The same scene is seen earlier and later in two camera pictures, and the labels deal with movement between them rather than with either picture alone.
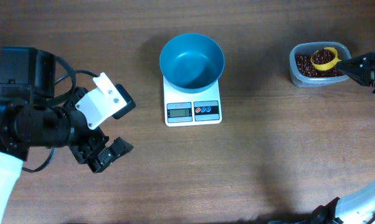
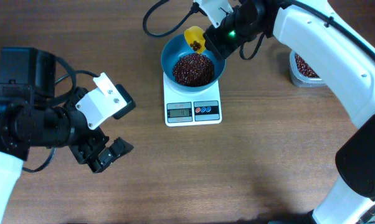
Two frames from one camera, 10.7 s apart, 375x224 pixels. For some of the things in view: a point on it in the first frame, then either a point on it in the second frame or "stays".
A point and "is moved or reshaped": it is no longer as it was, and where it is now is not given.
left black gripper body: x=88 y=144 stays
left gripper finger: x=109 y=154 stays
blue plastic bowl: x=191 y=63 stays
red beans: x=304 y=66 is moved or reshaped
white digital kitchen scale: x=182 y=109 stays
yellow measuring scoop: x=326 y=66 is moved or reshaped
